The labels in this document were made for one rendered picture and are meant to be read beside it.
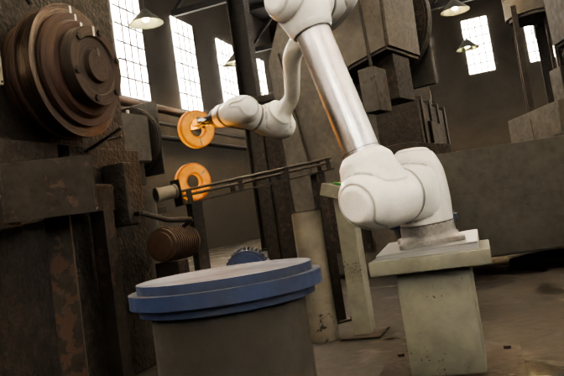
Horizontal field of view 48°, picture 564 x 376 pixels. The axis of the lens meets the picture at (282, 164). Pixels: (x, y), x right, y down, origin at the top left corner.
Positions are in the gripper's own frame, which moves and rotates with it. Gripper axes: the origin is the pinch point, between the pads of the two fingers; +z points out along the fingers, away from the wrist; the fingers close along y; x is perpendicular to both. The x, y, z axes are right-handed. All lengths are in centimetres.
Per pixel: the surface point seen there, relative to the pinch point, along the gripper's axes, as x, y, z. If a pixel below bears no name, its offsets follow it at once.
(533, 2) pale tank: 206, 757, 307
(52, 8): 40, -56, -12
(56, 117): 2, -59, -17
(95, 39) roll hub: 30, -42, -12
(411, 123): 38, 508, 350
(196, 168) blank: -17.0, 1.8, 6.7
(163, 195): -26.4, -15.0, 5.4
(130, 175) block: -17.9, -28.4, 3.1
